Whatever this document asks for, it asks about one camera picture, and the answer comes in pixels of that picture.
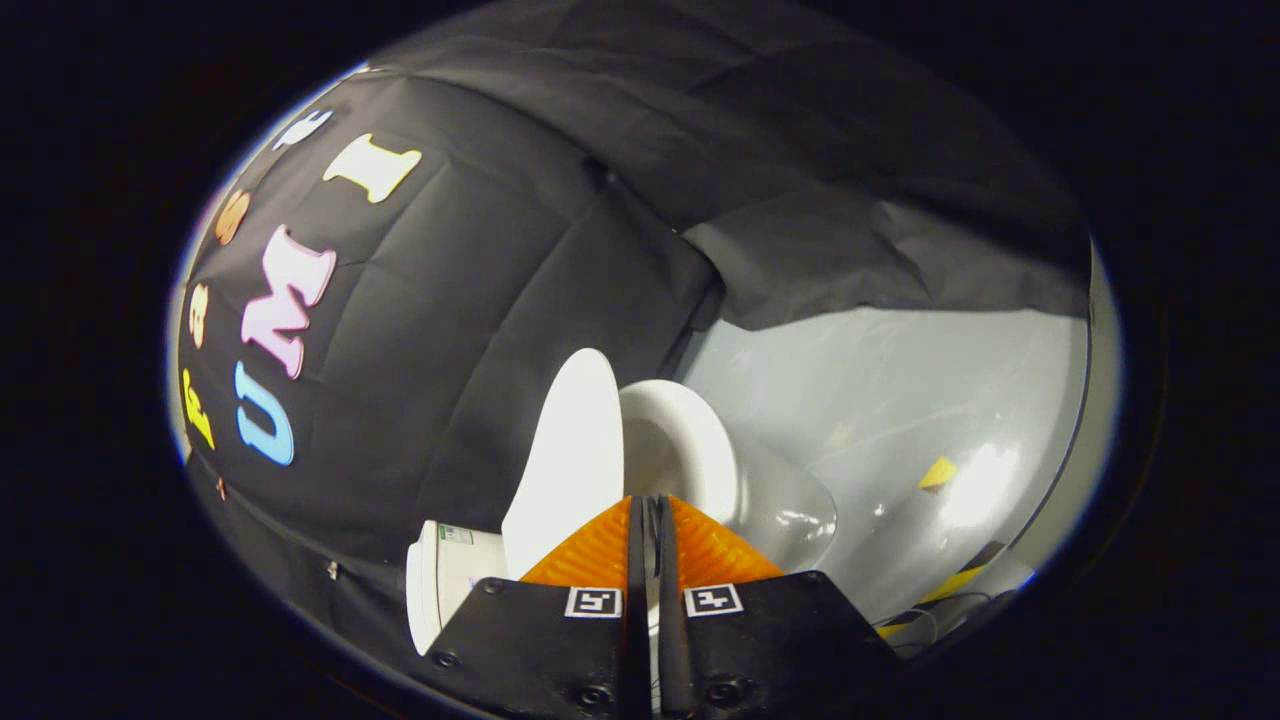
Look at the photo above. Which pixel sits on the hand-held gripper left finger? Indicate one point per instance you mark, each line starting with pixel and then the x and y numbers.
pixel 638 570

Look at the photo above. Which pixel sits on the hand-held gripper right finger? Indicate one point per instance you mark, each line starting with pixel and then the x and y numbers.
pixel 668 640

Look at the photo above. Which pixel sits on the white toilet bowl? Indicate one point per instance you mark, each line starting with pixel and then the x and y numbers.
pixel 700 450

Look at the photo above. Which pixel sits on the yellow black striped tape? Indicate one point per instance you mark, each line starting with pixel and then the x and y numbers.
pixel 958 582

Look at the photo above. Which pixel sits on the black backdrop cloth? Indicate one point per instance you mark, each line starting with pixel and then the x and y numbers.
pixel 480 300

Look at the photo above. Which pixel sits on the small yellow floor tape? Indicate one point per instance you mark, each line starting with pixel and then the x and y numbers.
pixel 937 473

